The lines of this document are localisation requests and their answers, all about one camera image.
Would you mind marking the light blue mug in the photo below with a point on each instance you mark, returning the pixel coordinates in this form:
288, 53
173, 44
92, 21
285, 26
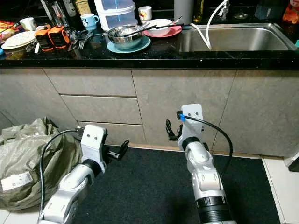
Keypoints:
88, 21

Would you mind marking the white bowl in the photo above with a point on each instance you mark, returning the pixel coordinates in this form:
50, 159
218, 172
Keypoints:
163, 30

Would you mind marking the black floor mat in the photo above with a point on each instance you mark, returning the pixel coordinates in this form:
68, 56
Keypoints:
149, 191

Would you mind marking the round metal cap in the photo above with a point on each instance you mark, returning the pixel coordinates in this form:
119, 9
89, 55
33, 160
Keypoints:
240, 16

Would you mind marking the silver table fork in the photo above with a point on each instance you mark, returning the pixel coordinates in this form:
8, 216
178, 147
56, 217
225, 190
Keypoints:
82, 43
89, 37

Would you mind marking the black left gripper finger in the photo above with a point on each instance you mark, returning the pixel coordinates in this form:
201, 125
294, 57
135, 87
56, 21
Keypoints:
124, 149

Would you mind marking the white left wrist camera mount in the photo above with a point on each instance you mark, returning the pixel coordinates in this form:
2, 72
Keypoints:
94, 140

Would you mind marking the orange black device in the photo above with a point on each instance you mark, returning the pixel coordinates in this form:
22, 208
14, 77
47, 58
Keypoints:
44, 41
60, 37

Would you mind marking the white patterned plate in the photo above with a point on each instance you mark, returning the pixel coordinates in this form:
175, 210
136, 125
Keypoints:
18, 39

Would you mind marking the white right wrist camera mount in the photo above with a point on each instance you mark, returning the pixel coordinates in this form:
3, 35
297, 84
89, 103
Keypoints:
194, 128

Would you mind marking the chrome faucet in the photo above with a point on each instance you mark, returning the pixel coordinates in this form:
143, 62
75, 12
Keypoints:
224, 13

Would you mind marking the yellow box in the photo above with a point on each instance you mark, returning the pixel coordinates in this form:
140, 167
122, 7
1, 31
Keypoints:
82, 8

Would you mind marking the dark furniture base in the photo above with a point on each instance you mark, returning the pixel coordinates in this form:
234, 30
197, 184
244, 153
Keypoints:
293, 164

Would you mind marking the stainless steel sink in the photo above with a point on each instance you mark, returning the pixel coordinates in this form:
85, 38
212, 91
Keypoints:
247, 38

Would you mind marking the grey green plastic bag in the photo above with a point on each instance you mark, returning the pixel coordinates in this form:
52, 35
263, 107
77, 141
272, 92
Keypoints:
37, 149

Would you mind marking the stainless steel bowl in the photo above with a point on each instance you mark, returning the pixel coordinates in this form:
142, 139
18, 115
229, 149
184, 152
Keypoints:
121, 33

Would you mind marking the grey thermos flask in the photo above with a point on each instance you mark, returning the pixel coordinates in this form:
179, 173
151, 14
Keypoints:
184, 11

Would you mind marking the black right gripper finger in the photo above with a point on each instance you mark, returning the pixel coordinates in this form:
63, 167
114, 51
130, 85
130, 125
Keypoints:
171, 129

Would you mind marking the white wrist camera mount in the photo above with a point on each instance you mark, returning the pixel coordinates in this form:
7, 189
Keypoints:
94, 140
194, 128

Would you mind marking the white printed mug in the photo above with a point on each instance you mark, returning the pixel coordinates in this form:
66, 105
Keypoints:
145, 15

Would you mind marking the yellow oil bottle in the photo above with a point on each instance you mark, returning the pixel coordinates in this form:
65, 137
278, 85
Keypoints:
199, 14

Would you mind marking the light blue plate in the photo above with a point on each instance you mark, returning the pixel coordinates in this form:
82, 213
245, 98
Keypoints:
140, 47

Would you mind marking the white tiered food container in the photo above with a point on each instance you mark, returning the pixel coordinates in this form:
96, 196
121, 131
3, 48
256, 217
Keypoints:
116, 16

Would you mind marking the white bag label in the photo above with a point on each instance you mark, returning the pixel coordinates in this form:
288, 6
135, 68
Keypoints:
16, 181

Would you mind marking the pink plate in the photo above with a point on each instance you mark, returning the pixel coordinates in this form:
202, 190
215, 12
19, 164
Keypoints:
175, 31

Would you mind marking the dark fruit print container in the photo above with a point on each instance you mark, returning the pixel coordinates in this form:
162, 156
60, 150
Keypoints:
268, 10

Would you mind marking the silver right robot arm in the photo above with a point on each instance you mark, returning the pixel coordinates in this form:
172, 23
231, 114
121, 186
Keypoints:
208, 182

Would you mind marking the orange fruit print bottle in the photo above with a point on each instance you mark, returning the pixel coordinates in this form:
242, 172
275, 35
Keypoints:
292, 14

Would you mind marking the clear glass jar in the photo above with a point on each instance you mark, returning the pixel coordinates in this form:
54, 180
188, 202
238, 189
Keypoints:
51, 14

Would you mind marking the colourful snack packet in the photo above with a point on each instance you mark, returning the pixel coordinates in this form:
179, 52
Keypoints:
7, 30

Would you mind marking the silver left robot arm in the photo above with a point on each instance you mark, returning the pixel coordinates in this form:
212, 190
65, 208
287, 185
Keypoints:
74, 186

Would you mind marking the plain white mug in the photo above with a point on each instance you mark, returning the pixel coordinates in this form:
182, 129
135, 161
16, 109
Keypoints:
27, 24

